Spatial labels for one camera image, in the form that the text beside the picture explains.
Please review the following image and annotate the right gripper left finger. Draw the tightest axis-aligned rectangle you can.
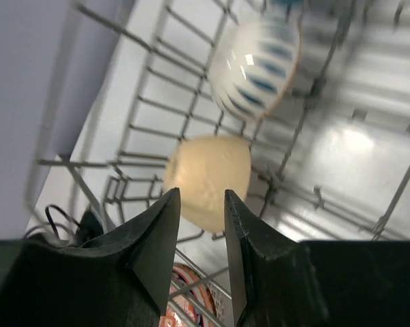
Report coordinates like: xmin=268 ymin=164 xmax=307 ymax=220
xmin=0 ymin=188 xmax=180 ymax=326

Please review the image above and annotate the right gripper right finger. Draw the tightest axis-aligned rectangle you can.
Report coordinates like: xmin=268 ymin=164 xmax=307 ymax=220
xmin=225 ymin=190 xmax=410 ymax=326

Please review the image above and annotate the yellow bowl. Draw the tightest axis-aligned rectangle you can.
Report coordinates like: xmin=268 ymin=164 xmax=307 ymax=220
xmin=163 ymin=135 xmax=251 ymax=233

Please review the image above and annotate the plain blue bowl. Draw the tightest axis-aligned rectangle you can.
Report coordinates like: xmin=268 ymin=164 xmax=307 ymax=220
xmin=269 ymin=0 xmax=304 ymax=6

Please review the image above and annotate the red patterned bowl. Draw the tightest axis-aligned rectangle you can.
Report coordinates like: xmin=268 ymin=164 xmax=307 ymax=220
xmin=159 ymin=262 xmax=233 ymax=326

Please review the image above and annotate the grey wire dish rack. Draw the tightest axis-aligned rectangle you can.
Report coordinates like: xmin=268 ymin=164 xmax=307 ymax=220
xmin=22 ymin=0 xmax=410 ymax=327

